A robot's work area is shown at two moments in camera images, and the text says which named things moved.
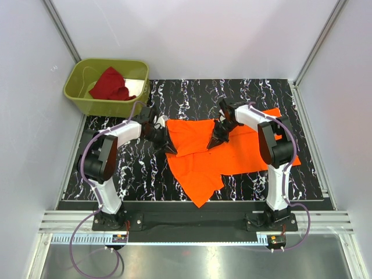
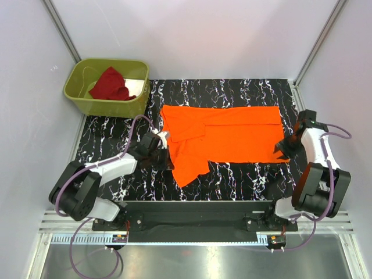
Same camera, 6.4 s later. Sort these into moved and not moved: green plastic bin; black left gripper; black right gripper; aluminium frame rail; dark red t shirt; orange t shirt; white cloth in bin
Moved: black right gripper; orange t shirt; black left gripper
Not moved: dark red t shirt; green plastic bin; aluminium frame rail; white cloth in bin
